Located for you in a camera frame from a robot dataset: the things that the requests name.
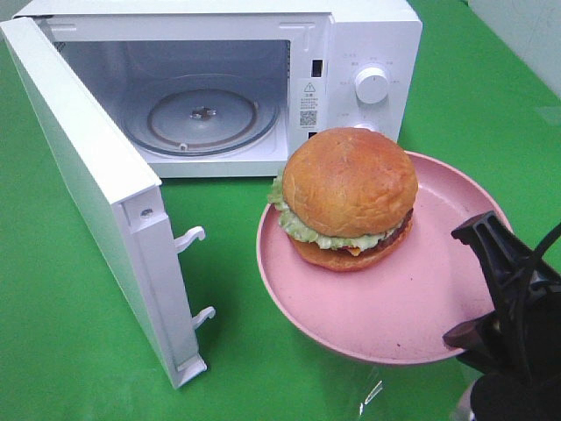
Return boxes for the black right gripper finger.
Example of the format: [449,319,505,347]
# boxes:
[451,211,531,316]
[443,313,500,356]

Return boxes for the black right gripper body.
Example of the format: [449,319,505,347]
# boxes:
[460,264,560,420]

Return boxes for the pink round plate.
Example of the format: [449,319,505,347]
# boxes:
[257,153,499,365]

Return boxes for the burger with lettuce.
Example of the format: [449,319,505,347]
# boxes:
[267,128,418,272]

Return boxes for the white microwave door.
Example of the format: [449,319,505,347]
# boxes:
[1,18,216,388]

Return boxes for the white lower microwave knob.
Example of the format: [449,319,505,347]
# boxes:
[353,124,378,132]

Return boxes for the white microwave knob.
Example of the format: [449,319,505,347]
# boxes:
[354,65,389,104]
[353,124,378,132]

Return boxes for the white upper microwave knob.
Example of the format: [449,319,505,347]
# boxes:
[354,65,389,104]

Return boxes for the glass microwave turntable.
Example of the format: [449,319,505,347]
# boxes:
[121,74,286,157]

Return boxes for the white microwave oven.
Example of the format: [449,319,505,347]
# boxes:
[8,1,423,178]

